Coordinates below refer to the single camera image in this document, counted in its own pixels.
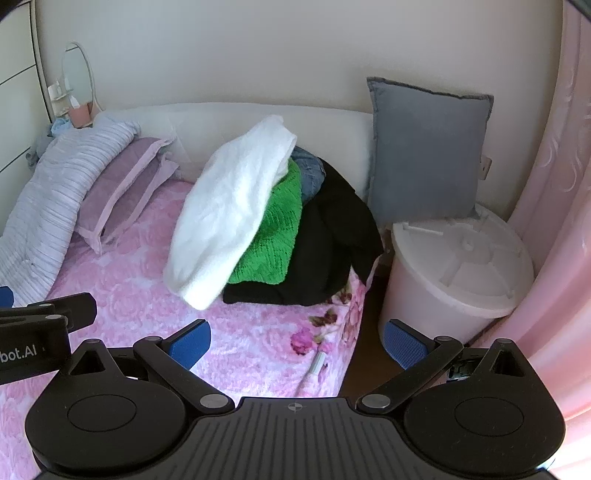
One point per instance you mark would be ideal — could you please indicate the white cosmetics holder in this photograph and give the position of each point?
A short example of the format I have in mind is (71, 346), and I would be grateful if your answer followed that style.
(57, 94)

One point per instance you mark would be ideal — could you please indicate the black garment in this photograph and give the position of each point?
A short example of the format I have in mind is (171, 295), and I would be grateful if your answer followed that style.
(323, 249)

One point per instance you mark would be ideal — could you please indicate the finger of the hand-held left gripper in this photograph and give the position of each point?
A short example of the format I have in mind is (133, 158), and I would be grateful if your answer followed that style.
(5, 296)
(74, 309)

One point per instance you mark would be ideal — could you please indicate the pink cup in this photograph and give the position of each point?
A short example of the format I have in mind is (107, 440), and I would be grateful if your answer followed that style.
(79, 115)

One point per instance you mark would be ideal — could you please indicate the pink white pen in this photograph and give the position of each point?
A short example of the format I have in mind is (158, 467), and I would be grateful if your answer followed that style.
(313, 369)

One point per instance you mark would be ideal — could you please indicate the light blue cloth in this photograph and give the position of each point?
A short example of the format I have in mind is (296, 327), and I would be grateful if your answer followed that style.
(59, 127)

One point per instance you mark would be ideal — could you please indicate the white striped sweater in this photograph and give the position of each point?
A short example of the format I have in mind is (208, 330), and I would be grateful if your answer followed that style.
(221, 207)

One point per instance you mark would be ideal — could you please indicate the pink floral blanket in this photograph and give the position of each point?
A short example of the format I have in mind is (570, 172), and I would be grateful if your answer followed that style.
(129, 295)

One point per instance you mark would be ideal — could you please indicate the white padded headboard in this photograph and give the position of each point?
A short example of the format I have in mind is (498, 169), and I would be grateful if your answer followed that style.
(207, 124)

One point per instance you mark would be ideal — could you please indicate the grey pillow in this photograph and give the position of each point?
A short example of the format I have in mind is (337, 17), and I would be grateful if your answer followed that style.
(425, 152)

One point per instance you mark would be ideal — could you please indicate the wall socket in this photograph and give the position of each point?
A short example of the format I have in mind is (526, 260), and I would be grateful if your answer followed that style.
(485, 168)

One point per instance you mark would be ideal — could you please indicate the purple pillow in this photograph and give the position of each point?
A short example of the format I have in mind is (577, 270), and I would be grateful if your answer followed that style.
(120, 184)

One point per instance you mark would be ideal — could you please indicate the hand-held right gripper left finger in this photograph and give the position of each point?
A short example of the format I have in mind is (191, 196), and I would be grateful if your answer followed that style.
(191, 344)

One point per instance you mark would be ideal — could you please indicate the white plastic bucket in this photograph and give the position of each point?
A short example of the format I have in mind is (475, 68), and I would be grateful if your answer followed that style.
(415, 286)

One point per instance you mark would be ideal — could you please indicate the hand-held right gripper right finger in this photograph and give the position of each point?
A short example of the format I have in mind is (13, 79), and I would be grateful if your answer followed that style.
(404, 344)

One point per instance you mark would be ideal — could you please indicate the lilac striped duvet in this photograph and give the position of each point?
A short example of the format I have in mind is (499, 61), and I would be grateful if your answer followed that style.
(51, 194)

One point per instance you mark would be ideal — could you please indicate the pink curtain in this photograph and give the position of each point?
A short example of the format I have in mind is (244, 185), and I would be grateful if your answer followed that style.
(554, 207)

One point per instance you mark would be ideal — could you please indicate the oval mirror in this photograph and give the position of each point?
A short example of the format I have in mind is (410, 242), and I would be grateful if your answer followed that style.
(74, 69)

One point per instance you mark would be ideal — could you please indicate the blue jeans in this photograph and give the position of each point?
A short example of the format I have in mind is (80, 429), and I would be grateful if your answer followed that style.
(310, 177)

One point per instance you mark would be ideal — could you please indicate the green knit sweater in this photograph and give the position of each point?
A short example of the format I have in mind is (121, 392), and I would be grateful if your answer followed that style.
(272, 240)

